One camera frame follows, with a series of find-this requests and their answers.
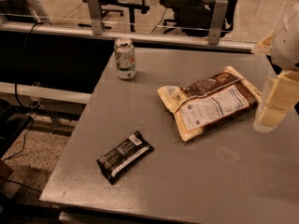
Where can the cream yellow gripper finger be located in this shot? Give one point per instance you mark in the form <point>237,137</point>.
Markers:
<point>280,94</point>

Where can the white 7up soda can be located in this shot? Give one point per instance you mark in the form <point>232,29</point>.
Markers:
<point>125,58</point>

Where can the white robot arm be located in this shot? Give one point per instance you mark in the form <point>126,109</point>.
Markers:
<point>284,49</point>

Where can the yellow brown snack bag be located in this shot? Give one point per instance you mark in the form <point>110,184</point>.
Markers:
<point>209,102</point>

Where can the black snack bar wrapper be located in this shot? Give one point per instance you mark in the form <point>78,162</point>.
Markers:
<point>119,159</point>

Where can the metal barrier rail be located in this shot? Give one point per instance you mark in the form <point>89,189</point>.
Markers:
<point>169,40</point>

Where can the right metal glass bracket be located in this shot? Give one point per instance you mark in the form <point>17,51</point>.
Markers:
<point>217,22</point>

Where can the metal glass bracket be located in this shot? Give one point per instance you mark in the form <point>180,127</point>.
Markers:
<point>96,16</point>
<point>217,22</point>

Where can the left metal glass bracket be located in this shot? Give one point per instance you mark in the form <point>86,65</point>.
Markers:
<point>96,16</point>

